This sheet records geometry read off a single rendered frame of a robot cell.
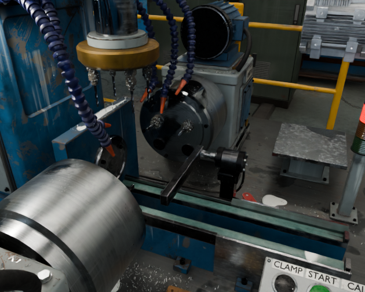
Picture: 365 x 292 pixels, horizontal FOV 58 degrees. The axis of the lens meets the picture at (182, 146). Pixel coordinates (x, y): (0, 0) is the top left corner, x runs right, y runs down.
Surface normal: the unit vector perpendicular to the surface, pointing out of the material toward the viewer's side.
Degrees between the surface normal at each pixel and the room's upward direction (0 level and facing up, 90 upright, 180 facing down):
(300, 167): 90
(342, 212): 90
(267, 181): 0
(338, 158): 0
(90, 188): 25
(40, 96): 90
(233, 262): 90
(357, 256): 0
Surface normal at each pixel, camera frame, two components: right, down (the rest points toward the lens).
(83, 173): 0.22, -0.81
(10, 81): 0.93, 0.18
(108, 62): -0.09, 0.48
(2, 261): 0.00, -0.88
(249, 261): -0.37, 0.45
